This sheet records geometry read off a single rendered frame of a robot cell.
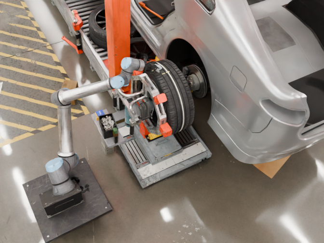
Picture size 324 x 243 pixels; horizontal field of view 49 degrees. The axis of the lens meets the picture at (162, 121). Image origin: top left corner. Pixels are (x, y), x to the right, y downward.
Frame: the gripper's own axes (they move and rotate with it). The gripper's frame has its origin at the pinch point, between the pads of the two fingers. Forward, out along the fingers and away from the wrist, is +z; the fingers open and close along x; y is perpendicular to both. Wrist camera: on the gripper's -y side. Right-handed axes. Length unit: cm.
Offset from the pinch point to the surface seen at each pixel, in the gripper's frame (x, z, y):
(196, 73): -0.1, 45.3, -2.5
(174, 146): -81, 58, 6
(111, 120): -72, -8, -21
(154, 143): -87, 42, -6
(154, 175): -109, 40, 17
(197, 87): -12, 50, 3
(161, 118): -31.4, -0.3, 28.7
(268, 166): -66, 150, 58
